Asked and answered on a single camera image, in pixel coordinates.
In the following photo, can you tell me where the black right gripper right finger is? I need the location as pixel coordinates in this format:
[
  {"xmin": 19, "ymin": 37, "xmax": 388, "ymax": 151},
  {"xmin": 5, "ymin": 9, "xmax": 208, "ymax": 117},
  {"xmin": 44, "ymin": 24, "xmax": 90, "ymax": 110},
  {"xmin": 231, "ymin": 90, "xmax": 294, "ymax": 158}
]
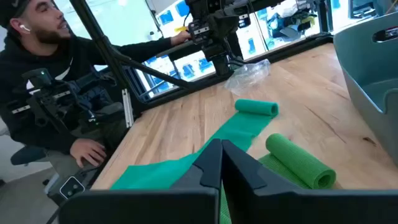
[{"xmin": 221, "ymin": 139, "xmax": 398, "ymax": 224}]

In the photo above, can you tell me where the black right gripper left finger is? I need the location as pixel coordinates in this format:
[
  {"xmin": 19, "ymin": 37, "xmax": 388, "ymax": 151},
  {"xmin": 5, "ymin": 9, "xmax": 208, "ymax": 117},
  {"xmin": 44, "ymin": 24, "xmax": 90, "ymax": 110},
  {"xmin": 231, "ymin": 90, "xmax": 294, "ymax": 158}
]
[{"xmin": 58, "ymin": 139, "xmax": 223, "ymax": 224}]

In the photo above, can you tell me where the green elastic bandage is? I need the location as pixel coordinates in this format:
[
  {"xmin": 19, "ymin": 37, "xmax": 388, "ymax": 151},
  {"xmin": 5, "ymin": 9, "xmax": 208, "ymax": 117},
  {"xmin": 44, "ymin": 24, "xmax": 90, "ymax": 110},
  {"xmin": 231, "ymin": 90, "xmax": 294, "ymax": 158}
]
[{"xmin": 219, "ymin": 133, "xmax": 337, "ymax": 224}]

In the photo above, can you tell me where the grey-blue plastic bin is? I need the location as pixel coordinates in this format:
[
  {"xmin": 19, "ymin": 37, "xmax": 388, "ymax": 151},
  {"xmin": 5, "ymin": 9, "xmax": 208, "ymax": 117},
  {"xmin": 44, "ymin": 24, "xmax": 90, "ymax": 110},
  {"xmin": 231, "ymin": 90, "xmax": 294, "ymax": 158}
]
[{"xmin": 333, "ymin": 11, "xmax": 398, "ymax": 167}]

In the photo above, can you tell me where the teal elastic bandage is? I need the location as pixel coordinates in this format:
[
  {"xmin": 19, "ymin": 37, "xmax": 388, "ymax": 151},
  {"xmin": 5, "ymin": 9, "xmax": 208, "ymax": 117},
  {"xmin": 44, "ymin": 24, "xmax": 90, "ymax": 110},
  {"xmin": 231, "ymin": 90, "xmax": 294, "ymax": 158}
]
[{"xmin": 110, "ymin": 98, "xmax": 280, "ymax": 191}]

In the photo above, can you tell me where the person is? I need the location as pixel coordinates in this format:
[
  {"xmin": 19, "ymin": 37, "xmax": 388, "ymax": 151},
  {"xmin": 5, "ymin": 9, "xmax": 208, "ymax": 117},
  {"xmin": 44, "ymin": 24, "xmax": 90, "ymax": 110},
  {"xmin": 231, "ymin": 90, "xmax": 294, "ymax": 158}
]
[{"xmin": 0, "ymin": 0, "xmax": 192, "ymax": 187}]

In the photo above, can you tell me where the dark office chair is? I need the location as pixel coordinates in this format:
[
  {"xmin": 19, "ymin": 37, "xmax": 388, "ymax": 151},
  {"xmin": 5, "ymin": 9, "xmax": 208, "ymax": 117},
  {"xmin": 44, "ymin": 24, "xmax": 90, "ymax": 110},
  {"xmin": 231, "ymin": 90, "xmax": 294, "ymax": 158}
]
[{"xmin": 10, "ymin": 145, "xmax": 60, "ymax": 195}]

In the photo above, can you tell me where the smartphone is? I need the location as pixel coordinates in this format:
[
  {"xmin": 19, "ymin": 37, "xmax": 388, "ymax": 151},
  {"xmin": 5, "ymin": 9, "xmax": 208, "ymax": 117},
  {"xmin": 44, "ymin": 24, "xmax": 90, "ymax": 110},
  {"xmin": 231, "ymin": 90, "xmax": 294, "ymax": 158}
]
[{"xmin": 58, "ymin": 175, "xmax": 86, "ymax": 200}]

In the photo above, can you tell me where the silver aluminium rail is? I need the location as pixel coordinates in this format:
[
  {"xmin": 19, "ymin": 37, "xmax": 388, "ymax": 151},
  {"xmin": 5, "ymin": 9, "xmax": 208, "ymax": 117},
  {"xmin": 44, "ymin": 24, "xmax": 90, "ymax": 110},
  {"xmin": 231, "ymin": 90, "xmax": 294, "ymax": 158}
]
[{"xmin": 121, "ymin": 88, "xmax": 135, "ymax": 129}]

